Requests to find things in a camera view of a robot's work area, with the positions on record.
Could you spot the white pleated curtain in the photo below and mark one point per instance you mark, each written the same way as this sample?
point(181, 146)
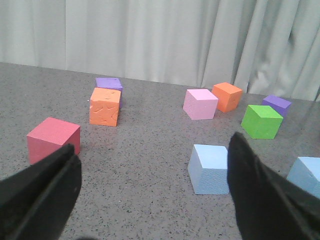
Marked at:
point(261, 46)

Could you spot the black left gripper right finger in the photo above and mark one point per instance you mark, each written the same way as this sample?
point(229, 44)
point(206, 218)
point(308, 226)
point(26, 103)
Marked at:
point(267, 206)

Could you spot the red foam cube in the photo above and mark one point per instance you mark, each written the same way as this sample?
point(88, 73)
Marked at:
point(49, 136)

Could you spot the light blue dented foam cube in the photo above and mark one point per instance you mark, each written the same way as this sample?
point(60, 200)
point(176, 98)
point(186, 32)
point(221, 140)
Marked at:
point(305, 173)

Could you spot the dented orange foam cube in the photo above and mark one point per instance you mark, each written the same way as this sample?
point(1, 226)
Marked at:
point(104, 107)

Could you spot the pink foam cube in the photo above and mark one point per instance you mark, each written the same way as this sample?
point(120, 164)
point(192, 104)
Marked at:
point(200, 104)

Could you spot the smooth orange foam cube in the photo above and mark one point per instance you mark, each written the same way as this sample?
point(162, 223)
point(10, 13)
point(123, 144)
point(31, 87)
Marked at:
point(228, 96)

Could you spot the green foam cube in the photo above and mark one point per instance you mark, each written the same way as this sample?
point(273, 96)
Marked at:
point(261, 122)

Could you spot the purple foam cube centre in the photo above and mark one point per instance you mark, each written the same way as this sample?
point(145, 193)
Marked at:
point(279, 104)

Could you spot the purple foam cube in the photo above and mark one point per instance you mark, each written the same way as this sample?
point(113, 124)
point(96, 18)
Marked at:
point(110, 83)
point(279, 104)

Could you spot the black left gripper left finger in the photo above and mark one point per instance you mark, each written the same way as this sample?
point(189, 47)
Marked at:
point(36, 202)

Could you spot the purple foam cube left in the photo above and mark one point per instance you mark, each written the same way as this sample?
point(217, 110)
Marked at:
point(110, 83)

